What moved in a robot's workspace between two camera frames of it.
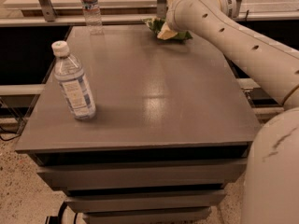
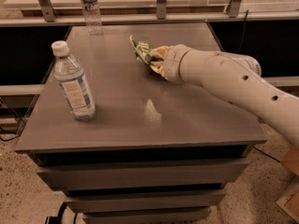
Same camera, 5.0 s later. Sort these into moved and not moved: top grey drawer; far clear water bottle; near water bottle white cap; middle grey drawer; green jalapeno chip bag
Moved: green jalapeno chip bag
Not moved: near water bottle white cap; middle grey drawer; far clear water bottle; top grey drawer
